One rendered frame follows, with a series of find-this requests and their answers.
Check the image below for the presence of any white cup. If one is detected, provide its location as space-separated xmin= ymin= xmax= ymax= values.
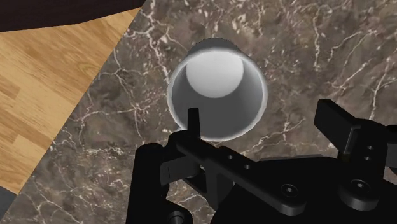
xmin=167 ymin=37 xmax=268 ymax=143

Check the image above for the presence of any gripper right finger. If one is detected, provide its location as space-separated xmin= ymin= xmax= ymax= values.
xmin=314 ymin=99 xmax=397 ymax=212

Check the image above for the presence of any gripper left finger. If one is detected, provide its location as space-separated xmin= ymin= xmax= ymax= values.
xmin=125 ymin=107 xmax=308 ymax=224

